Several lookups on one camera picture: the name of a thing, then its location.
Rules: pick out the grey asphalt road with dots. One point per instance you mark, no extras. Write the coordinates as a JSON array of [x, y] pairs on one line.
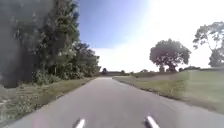
[[106, 100]]

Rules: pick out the round-crowned tree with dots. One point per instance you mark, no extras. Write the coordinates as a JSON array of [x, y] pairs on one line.
[[169, 53]]

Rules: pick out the row of trees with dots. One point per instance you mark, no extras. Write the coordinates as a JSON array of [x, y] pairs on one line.
[[50, 43]]

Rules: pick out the robot's own part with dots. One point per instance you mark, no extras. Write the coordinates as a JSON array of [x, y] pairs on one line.
[[80, 123], [152, 122]]

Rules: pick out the open grass verge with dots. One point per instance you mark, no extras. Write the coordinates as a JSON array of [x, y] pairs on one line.
[[186, 86]]

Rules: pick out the grass verge with trees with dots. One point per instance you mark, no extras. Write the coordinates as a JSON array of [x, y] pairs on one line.
[[30, 96]]

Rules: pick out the tall sparse tree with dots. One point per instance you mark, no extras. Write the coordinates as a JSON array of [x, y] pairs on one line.
[[213, 41]]

